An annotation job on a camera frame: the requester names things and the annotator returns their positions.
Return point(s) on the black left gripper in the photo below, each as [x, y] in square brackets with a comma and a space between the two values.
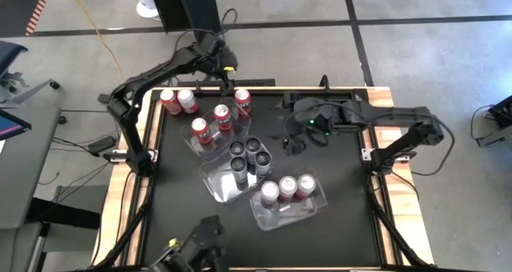
[226, 62]

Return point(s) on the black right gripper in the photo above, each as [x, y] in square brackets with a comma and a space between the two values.
[320, 116]

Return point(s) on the red Fanta can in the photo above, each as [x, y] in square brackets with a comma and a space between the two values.
[243, 100]
[171, 103]
[222, 116]
[201, 130]

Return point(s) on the white red Spindrift can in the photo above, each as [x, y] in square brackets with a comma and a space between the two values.
[270, 192]
[306, 182]
[288, 186]
[188, 101]

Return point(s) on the clear plastic bin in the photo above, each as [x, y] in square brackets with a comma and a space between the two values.
[220, 184]
[236, 132]
[288, 218]

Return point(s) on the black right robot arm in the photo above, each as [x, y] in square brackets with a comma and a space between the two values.
[380, 114]

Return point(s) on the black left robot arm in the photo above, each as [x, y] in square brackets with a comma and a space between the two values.
[160, 70]

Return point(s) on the long black power strip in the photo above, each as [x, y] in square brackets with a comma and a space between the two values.
[256, 82]

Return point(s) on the black partition panel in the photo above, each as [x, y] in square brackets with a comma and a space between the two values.
[188, 4]

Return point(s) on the white cylindrical stand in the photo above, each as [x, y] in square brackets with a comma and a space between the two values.
[145, 2]

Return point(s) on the small black power adapter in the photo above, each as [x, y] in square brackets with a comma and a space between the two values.
[103, 98]

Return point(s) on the black power brick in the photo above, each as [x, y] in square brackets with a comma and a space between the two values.
[102, 144]

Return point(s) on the black device with yellow tag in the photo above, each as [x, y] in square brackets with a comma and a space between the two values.
[200, 244]

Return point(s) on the black desk base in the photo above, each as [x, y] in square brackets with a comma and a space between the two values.
[64, 214]

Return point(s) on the grey stand leg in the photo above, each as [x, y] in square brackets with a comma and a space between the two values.
[498, 136]

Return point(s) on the black equipment box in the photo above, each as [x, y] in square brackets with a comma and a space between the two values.
[502, 114]

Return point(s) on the grey desk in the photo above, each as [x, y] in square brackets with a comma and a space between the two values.
[28, 172]

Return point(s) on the dark blue office chair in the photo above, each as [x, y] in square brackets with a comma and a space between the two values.
[10, 54]

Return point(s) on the monitor with blue screen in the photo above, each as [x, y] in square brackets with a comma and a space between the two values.
[10, 126]

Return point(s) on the black mat with orange edge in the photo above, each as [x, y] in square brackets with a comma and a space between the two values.
[18, 8]

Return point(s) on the black aluminium table frame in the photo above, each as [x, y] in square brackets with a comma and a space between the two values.
[362, 96]

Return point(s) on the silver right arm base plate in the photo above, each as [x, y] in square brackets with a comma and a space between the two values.
[365, 154]

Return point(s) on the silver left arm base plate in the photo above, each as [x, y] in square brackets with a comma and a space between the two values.
[116, 156]

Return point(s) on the black diagonal frame strut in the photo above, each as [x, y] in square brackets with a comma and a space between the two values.
[128, 228]
[394, 228]

